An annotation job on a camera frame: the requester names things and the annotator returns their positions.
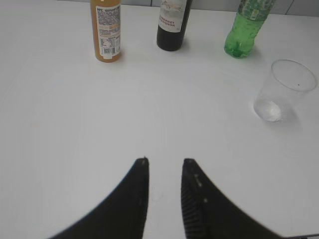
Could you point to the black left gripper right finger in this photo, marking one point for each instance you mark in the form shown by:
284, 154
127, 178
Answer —
208, 214

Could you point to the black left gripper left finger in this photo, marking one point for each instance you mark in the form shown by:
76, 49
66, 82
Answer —
122, 215

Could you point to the transparent plastic cup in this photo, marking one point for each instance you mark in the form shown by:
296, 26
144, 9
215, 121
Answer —
286, 84

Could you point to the green sprite bottle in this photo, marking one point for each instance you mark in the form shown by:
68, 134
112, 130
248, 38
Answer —
250, 17

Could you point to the dark red wine bottle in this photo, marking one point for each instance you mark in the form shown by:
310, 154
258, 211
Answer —
173, 18

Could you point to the orange juice bottle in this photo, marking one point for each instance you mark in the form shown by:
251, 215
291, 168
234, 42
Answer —
106, 25

